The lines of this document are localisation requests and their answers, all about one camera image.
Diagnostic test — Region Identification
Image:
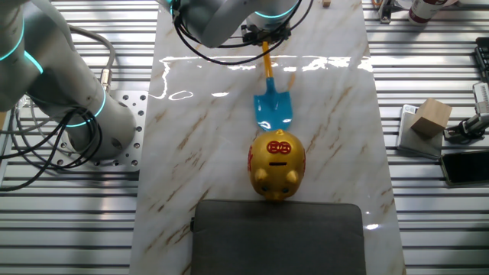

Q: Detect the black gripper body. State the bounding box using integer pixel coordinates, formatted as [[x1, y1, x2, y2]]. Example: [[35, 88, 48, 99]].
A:
[[241, 23, 290, 46]]

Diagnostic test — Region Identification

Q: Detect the blue and yellow toy shovel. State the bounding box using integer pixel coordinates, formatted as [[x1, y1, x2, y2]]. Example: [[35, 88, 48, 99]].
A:
[[253, 40, 294, 132]]

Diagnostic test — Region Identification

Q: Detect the golden piggy bank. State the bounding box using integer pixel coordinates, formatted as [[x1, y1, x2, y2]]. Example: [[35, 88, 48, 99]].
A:
[[247, 128, 306, 202]]

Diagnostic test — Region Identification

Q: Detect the red and white can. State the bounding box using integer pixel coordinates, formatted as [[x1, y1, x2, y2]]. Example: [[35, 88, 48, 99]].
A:
[[407, 0, 459, 26]]

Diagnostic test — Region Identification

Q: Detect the large wooden block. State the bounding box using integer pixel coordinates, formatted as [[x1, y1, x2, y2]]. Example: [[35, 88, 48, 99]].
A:
[[410, 97, 453, 139]]

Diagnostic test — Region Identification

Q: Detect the grey fabric pad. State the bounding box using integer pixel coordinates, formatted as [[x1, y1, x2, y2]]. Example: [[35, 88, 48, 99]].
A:
[[189, 199, 367, 275]]

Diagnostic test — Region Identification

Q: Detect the black ribbed item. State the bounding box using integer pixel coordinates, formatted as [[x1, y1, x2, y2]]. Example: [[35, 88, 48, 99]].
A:
[[474, 37, 489, 83]]

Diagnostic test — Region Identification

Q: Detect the black clamp with silver cylinder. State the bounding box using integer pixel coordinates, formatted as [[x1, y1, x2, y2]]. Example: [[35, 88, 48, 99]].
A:
[[442, 113, 489, 145]]

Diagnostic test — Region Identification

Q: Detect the silver vented box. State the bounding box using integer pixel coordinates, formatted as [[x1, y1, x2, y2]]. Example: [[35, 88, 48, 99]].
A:
[[472, 82, 489, 115]]

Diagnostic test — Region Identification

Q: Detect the black smartphone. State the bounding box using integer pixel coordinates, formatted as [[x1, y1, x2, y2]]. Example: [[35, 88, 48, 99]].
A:
[[439, 149, 489, 187]]

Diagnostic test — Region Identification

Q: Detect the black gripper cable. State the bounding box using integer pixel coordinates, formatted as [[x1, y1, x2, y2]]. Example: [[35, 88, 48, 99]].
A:
[[171, 0, 315, 66]]

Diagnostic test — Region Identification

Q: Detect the aluminium corner bracket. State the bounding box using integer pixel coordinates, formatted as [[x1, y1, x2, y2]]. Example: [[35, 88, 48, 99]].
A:
[[377, 0, 397, 24]]

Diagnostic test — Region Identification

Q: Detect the grey cable with connector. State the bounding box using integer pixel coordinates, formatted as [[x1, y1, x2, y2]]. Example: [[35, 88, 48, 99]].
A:
[[66, 24, 117, 92]]

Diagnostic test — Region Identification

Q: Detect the grey metal plate bracket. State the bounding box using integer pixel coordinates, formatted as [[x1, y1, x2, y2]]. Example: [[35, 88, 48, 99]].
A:
[[396, 104, 444, 160]]

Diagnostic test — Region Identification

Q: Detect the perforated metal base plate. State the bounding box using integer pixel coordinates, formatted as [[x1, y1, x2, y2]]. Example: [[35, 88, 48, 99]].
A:
[[51, 90, 149, 173]]

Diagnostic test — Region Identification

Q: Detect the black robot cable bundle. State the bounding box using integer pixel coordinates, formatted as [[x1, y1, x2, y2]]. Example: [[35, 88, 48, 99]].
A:
[[0, 106, 103, 192]]

